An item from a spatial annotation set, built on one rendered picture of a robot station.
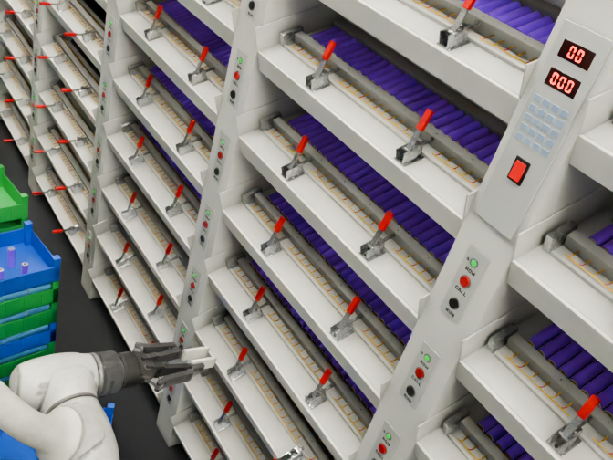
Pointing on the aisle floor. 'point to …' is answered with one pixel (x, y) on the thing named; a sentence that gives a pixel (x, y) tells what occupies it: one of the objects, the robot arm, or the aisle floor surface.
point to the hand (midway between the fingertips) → (199, 358)
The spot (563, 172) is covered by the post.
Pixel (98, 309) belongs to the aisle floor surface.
